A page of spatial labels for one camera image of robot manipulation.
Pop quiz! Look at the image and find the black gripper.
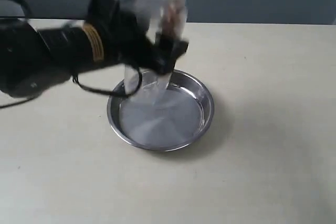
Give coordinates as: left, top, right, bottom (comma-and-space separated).
85, 0, 189, 74

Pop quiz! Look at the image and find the clear plastic shaker bottle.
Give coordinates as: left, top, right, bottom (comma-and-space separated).
124, 0, 187, 105

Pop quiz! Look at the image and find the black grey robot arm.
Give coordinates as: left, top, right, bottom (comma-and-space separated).
1, 0, 188, 98

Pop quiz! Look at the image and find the round stainless steel tray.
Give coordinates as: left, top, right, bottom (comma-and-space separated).
107, 70, 215, 152

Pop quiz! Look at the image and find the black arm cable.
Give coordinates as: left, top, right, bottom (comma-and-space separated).
0, 0, 144, 109

